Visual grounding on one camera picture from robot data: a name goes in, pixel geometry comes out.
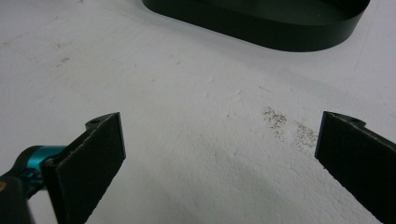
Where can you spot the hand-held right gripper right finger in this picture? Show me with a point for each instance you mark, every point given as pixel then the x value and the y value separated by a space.
pixel 358 165

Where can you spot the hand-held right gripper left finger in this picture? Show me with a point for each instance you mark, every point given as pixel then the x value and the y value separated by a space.
pixel 84 168

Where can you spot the black oval tray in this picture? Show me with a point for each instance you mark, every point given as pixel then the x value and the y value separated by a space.
pixel 280 31

